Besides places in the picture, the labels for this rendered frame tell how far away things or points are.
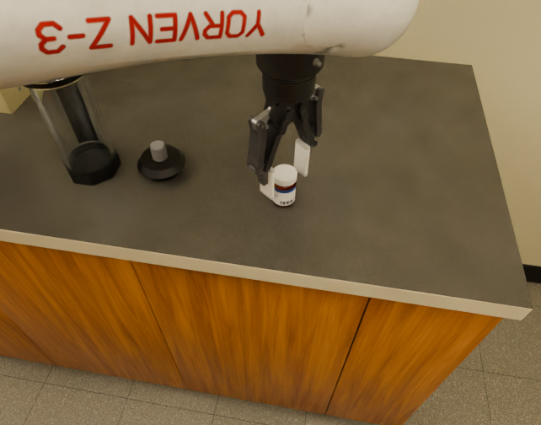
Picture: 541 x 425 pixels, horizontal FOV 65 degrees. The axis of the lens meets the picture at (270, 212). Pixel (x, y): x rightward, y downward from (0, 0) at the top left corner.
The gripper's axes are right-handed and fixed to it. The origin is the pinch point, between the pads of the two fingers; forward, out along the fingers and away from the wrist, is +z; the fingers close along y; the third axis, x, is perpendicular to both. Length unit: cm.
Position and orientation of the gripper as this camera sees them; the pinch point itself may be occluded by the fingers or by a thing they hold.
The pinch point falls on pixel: (284, 172)
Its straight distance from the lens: 73.9
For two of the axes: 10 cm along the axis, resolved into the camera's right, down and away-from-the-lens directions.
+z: -0.1, 6.4, 7.6
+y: -7.4, 5.1, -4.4
